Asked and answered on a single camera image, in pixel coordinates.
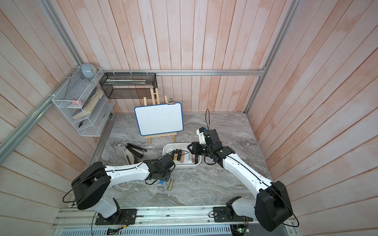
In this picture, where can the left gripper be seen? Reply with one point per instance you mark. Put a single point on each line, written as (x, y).
(166, 178)

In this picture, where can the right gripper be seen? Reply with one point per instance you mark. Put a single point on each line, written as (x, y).
(196, 147)

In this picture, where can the beige lipstick tube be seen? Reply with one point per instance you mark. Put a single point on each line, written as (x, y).
(182, 159)

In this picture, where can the white storage box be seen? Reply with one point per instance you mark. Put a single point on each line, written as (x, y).
(187, 160)

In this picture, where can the gold lipstick tube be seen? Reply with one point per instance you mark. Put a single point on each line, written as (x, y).
(170, 186)

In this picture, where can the black lipstick gold band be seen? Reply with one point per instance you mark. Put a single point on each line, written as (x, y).
(179, 156)

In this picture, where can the gold black square lipstick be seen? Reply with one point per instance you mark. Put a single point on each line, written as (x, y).
(176, 153)

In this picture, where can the black lipstick tube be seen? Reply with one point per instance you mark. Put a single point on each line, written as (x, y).
(172, 154)

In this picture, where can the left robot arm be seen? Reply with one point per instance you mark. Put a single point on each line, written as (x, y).
(90, 186)

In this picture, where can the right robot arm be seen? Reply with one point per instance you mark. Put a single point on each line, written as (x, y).
(272, 206)

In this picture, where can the blue framed whiteboard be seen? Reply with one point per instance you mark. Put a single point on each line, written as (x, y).
(175, 112)

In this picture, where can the metal binder clip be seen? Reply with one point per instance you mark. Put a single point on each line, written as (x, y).
(170, 101)

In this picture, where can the black mesh basket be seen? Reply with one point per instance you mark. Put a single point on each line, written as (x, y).
(128, 85)

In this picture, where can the grey round speaker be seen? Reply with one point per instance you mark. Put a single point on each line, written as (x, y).
(88, 70)

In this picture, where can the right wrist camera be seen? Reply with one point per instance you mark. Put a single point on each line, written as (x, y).
(201, 136)

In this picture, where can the white wire shelf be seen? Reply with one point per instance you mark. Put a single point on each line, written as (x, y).
(79, 87)

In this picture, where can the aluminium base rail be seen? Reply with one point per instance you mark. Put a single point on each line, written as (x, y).
(164, 221)

